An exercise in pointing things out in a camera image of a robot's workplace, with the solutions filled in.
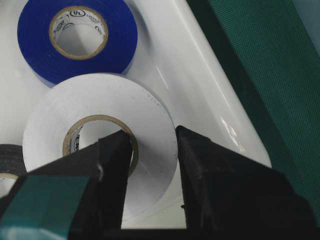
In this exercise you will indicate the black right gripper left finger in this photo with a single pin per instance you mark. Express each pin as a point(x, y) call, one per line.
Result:
point(76, 197)

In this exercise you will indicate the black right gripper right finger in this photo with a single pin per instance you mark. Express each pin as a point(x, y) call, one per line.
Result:
point(229, 196)

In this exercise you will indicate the black tape roll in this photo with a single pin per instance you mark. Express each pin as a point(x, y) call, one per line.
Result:
point(12, 166)

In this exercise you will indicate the blue tape roll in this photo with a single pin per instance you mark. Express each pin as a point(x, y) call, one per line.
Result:
point(61, 39)

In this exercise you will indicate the white plastic case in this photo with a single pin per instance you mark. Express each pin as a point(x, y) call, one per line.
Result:
point(174, 79)

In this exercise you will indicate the green table cloth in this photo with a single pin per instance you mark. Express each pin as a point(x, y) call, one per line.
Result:
point(274, 68)

